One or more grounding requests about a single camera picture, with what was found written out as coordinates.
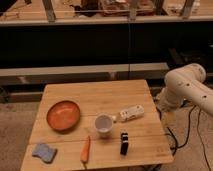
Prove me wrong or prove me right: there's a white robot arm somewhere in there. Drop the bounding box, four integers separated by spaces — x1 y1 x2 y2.
157 63 213 117

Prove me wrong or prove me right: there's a black cable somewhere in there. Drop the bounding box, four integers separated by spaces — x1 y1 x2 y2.
156 105 213 171

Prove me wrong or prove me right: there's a white ceramic cup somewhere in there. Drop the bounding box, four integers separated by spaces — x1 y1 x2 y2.
95 114 113 137

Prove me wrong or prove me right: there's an orange bowl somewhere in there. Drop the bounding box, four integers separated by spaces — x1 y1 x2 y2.
46 100 80 131

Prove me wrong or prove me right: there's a wooden table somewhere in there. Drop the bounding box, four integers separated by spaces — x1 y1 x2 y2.
21 80 173 171

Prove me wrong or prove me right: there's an orange carrot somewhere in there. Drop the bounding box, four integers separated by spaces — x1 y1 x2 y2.
80 137 91 163

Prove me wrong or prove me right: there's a blue sponge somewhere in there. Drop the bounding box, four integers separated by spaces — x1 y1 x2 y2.
32 143 57 163

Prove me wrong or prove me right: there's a black and white block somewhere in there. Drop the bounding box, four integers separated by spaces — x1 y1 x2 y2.
120 132 129 155

